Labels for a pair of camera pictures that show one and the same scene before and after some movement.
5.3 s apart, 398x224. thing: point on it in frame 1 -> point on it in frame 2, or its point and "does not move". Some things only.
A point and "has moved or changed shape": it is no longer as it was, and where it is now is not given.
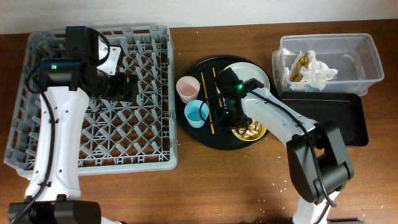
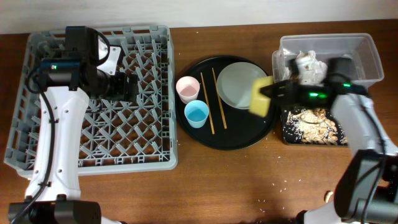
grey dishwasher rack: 115,136 does not move
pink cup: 188,87 does not move
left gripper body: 117,88 does not move
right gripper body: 232,119 -> 309,96
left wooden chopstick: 207,102 does not move
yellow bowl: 253,131 has moved or changed shape
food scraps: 252,130 has moved or changed shape
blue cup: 192,112 does not move
